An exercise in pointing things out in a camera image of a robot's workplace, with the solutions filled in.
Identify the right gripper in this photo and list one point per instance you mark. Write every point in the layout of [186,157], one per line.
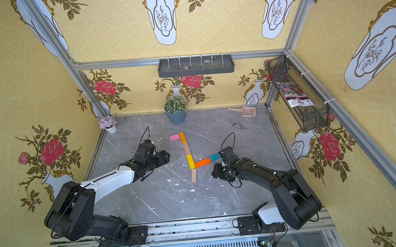
[220,172]

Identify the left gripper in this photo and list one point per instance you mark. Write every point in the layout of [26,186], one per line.
[159,157]

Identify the teal block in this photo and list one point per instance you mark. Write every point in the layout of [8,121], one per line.
[214,157]

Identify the red-orange block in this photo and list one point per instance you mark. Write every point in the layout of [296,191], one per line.
[202,163]

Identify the pink block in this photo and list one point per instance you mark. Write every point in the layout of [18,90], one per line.
[174,137]

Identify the natural wood block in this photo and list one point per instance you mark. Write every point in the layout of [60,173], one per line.
[186,148]
[194,175]

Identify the yellow block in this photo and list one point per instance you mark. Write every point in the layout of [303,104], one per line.
[191,161]

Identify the amber orange block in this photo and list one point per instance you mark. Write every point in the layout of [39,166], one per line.
[182,137]

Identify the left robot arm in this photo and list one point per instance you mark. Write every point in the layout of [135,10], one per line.
[72,213]

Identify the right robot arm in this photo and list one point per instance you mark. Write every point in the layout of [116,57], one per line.
[296,202]

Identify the pink flowers in white pot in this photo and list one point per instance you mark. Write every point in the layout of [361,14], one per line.
[108,123]

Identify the green plant in blue pot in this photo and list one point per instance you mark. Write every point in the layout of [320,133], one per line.
[175,109]

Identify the flower seed packet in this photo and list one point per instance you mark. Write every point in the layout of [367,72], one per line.
[294,96]

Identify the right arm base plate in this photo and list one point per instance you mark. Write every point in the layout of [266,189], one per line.
[254,225]

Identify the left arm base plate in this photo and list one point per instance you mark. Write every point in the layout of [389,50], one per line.
[135,235]

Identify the aluminium rail frame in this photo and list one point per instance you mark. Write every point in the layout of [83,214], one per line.
[220,232]

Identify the grey wall shelf tray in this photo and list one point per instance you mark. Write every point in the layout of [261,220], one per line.
[196,65]

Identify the black wire basket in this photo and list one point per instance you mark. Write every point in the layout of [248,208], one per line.
[310,117]

